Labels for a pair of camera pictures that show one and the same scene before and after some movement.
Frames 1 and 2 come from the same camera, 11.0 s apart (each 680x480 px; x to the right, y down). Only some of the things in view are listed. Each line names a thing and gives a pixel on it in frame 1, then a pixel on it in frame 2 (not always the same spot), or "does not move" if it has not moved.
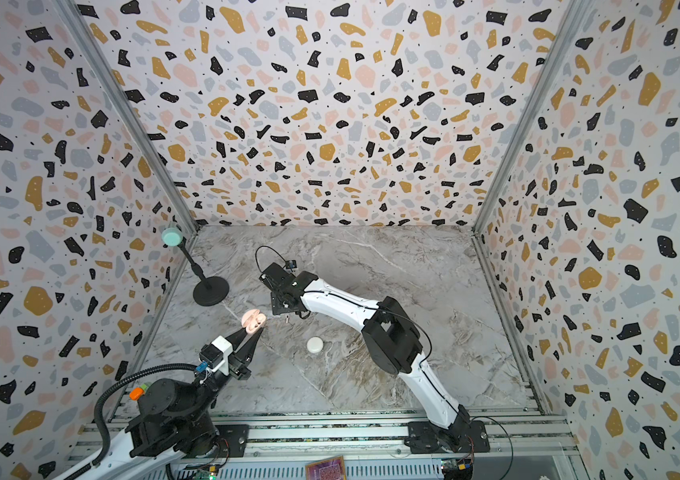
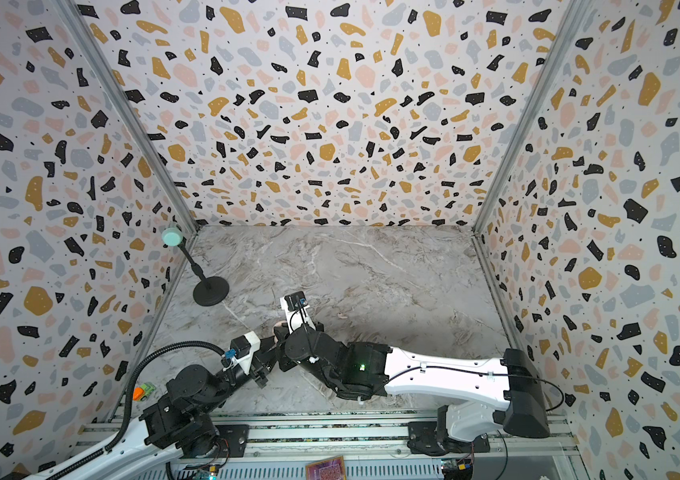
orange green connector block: [138, 392] does not move
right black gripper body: [281, 298] → [290, 339]
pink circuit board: [330, 469] does not move
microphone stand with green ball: [212, 290] does not move
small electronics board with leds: [209, 473] does not move
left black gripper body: [239, 370] → [257, 373]
